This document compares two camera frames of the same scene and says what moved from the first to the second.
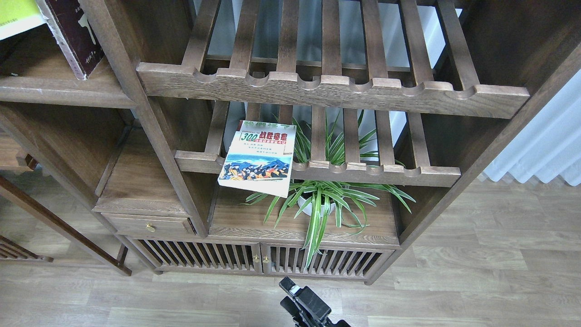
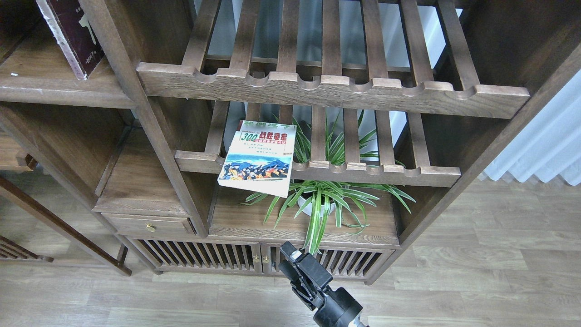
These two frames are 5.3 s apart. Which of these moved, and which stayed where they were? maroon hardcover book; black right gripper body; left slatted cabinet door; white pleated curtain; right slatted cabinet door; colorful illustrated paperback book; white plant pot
Moved: black right gripper body
Stayed: right slatted cabinet door; colorful illustrated paperback book; maroon hardcover book; white plant pot; white pleated curtain; left slatted cabinet door
